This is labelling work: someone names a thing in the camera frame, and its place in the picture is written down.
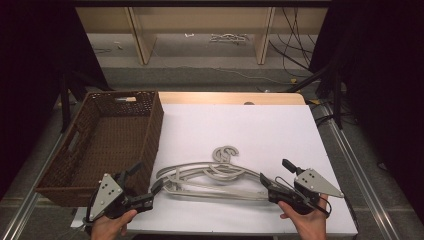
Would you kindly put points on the brown woven basket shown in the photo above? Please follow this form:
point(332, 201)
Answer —
point(110, 140)

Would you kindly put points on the black metal stand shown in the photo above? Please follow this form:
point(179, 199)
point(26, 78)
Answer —
point(65, 103)
point(336, 96)

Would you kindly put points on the black curtain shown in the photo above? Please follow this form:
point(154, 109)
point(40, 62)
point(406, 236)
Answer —
point(383, 83)
point(30, 83)

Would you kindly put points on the grey plastic clothes hanger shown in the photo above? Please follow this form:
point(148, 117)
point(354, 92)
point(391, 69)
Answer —
point(230, 176)
point(193, 165)
point(216, 194)

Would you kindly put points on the white objects on floor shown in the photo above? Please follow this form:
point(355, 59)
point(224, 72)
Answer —
point(229, 37)

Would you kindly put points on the person's right hand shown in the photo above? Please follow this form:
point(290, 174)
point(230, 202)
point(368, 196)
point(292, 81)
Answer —
point(308, 225)

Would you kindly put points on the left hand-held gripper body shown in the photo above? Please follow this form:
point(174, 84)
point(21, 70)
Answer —
point(105, 196)

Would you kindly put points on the person's left hand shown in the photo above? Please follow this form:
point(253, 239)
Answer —
point(108, 228)

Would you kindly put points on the light wooden shelf unit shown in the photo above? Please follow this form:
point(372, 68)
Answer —
point(200, 20)

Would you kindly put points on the metal floor rail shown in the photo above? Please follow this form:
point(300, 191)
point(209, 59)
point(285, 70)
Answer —
point(20, 213)
point(360, 166)

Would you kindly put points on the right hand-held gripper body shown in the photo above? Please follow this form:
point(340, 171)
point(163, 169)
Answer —
point(313, 183)

